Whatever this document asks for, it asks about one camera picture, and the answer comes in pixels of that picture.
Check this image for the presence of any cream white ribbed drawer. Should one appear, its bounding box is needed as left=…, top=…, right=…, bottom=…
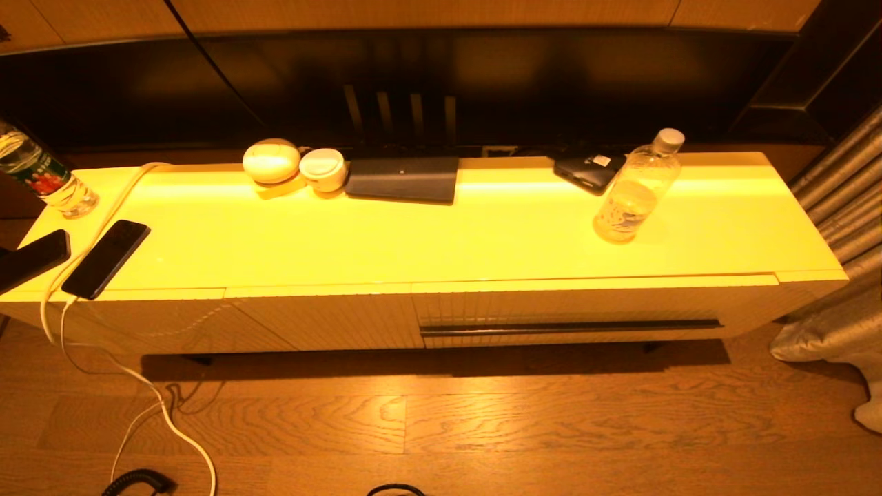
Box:
left=412, top=276, right=781, bottom=349

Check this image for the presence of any clear bottle with white cap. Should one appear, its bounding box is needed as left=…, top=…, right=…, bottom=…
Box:
left=593, top=128, right=686, bottom=245

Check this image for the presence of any white low tv cabinet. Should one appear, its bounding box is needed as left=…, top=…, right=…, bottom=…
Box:
left=0, top=150, right=850, bottom=359

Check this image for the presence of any dark grey router with antennas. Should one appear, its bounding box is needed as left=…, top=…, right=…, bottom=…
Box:
left=342, top=83, right=460, bottom=205

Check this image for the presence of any white round jar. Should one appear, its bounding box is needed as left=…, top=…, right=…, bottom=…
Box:
left=299, top=148, right=348, bottom=194

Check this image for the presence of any black device with white sticker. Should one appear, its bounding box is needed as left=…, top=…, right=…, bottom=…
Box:
left=553, top=150, right=629, bottom=196

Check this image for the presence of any white oval device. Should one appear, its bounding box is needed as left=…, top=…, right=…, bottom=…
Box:
left=242, top=138, right=302, bottom=185

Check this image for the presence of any black television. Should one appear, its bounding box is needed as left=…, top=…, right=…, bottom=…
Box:
left=0, top=26, right=800, bottom=156

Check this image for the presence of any black smartphone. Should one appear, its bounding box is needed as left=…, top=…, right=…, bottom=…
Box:
left=61, top=220, right=151, bottom=300
left=0, top=229, right=71, bottom=296

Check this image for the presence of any water bottle with colourful label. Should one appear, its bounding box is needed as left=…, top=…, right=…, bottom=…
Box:
left=0, top=118, right=100, bottom=220

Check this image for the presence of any grey pleated curtain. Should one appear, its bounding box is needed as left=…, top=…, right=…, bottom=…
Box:
left=770, top=103, right=882, bottom=386

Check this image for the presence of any thick white power cable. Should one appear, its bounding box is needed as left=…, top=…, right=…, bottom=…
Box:
left=38, top=161, right=218, bottom=496

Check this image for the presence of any thin black hanging cable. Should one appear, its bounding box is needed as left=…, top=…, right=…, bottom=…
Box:
left=163, top=0, right=269, bottom=132

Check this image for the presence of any black coiled cable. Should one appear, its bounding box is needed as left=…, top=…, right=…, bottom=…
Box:
left=101, top=468, right=176, bottom=496

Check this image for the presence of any thin white charging cable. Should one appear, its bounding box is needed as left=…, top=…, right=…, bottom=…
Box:
left=59, top=298, right=166, bottom=483

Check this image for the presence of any dark wooden wall cabinet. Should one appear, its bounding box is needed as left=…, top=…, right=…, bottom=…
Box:
left=727, top=0, right=882, bottom=145

